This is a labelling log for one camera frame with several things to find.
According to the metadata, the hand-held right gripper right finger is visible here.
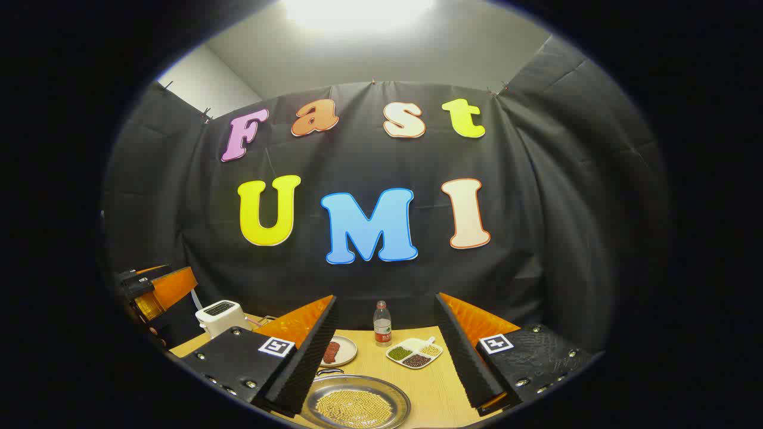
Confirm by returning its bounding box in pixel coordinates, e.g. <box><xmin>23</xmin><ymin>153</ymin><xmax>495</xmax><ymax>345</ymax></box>
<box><xmin>434</xmin><ymin>292</ymin><xmax>597</xmax><ymax>416</ymax></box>

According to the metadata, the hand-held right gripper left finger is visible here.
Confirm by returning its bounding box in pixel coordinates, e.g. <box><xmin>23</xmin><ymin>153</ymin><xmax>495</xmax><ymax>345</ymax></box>
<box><xmin>179</xmin><ymin>295</ymin><xmax>339</xmax><ymax>416</ymax></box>

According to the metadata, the steel pot with black handles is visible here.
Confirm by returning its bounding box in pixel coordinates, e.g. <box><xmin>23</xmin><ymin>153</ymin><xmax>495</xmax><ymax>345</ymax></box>
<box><xmin>300</xmin><ymin>368</ymin><xmax>412</xmax><ymax>429</ymax></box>

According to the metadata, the round white plate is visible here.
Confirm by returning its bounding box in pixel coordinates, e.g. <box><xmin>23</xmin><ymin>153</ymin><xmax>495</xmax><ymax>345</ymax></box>
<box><xmin>319</xmin><ymin>335</ymin><xmax>358</xmax><ymax>368</ymax></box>

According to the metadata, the white divided bean dish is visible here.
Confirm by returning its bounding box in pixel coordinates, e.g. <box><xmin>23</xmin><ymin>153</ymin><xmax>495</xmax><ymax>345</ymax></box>
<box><xmin>386</xmin><ymin>337</ymin><xmax>443</xmax><ymax>370</ymax></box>

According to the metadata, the white toaster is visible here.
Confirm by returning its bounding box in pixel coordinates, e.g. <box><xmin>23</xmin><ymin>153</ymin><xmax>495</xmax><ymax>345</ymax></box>
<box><xmin>196</xmin><ymin>300</ymin><xmax>254</xmax><ymax>339</ymax></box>

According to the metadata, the pile of soybeans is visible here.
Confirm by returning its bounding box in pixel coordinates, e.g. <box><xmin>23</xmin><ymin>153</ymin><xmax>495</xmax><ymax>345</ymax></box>
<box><xmin>315</xmin><ymin>389</ymin><xmax>394</xmax><ymax>428</ymax></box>

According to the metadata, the clear plastic water bottle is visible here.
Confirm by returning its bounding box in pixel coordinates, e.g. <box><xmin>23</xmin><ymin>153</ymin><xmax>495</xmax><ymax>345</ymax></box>
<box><xmin>373</xmin><ymin>301</ymin><xmax>393</xmax><ymax>348</ymax></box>

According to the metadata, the ceiling light panel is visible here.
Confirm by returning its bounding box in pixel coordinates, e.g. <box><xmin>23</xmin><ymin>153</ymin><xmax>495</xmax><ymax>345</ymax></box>
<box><xmin>283</xmin><ymin>0</ymin><xmax>437</xmax><ymax>32</ymax></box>

